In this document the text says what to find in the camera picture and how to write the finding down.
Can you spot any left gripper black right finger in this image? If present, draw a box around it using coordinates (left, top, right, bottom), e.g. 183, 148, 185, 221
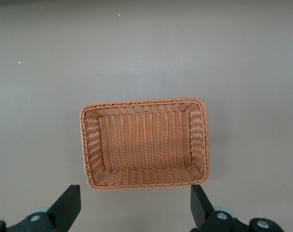
190, 185, 288, 232

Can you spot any brown wicker basket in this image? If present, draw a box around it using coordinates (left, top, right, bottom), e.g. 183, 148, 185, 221
79, 97, 210, 193

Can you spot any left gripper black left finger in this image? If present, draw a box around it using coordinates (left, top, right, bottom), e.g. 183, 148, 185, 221
0, 184, 82, 232

